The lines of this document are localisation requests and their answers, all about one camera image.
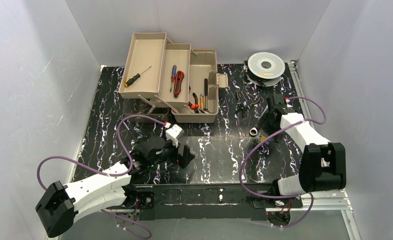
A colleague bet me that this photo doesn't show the yellow black utility knife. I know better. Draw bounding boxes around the yellow black utility knife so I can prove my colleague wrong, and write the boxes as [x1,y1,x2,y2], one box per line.
[199,93,205,110]

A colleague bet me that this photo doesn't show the red black cutter tool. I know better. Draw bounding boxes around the red black cutter tool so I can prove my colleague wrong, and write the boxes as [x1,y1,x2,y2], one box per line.
[173,70,185,98]

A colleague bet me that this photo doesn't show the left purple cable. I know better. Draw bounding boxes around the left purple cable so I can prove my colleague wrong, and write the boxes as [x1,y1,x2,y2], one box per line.
[36,114,171,240]

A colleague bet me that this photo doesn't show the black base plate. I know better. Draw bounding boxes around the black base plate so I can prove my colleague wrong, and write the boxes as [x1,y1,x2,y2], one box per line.
[110,183,303,221]

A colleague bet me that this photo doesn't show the silver wrench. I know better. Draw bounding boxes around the silver wrench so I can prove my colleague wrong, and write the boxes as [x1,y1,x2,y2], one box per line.
[249,107,269,137]

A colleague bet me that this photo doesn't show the white filament spool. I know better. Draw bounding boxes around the white filament spool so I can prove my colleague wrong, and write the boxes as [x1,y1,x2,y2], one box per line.
[245,52,286,87]

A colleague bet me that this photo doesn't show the black marbled table mat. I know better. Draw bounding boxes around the black marbled table mat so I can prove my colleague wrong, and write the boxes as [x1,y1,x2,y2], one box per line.
[78,63,303,185]

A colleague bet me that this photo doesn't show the orange black pliers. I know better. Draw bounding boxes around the orange black pliers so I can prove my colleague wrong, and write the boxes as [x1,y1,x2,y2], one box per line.
[187,92,200,114]

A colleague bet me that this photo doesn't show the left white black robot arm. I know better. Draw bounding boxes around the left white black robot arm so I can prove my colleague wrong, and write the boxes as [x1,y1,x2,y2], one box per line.
[35,136,195,238]

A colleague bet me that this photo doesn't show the yellow black screwdriver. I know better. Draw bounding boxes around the yellow black screwdriver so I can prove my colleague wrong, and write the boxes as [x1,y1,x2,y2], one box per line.
[124,66,152,88]

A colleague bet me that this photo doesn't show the yellow hex key set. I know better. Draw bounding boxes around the yellow hex key set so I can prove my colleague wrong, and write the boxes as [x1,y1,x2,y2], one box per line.
[257,135,271,144]

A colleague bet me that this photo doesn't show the translucent brown beige tool box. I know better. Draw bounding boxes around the translucent brown beige tool box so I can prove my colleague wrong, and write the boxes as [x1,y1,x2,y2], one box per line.
[118,32,228,124]

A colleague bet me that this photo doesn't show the blue red screwdriver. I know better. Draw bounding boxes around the blue red screwdriver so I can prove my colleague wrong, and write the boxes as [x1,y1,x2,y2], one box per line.
[170,65,177,92]

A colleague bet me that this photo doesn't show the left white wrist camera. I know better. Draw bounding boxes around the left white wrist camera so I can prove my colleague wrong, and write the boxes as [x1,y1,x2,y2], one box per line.
[164,122,184,148]

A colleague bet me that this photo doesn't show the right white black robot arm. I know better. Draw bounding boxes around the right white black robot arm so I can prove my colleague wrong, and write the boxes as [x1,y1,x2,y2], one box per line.
[256,94,347,197]

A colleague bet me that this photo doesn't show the black wire stripper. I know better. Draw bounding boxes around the black wire stripper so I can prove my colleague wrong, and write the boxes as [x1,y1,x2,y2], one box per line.
[235,89,260,118]

